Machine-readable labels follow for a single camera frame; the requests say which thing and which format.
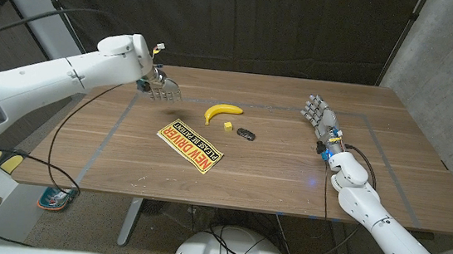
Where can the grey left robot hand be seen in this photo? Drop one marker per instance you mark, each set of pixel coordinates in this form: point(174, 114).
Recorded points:
point(163, 87)

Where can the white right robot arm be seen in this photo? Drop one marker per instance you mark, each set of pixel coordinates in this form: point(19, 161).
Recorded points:
point(391, 238)

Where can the yellow new driver bumper sticker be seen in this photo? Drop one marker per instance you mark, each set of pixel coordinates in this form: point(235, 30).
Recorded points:
point(191, 146)

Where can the grey table leg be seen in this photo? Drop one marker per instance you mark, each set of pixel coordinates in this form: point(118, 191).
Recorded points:
point(130, 222)
point(341, 250)

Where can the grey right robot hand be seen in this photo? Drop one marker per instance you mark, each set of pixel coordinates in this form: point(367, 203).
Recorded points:
point(327, 122)

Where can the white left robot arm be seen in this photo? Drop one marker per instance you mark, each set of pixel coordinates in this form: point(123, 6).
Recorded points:
point(47, 80)

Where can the yellow toy banana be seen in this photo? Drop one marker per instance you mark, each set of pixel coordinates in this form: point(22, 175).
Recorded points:
point(224, 109)

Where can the small yellow block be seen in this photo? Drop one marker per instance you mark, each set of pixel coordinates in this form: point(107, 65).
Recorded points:
point(228, 126)

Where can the black backdrop curtain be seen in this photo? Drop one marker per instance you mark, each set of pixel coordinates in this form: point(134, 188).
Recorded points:
point(241, 20)

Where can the black backdrop stand pole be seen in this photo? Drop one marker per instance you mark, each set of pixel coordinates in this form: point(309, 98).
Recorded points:
point(56, 3)
point(415, 15)

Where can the teal orange floor object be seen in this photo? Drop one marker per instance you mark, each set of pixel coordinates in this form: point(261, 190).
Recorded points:
point(54, 200)

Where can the black key fob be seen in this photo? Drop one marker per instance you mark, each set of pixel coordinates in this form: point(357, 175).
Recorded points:
point(246, 134)

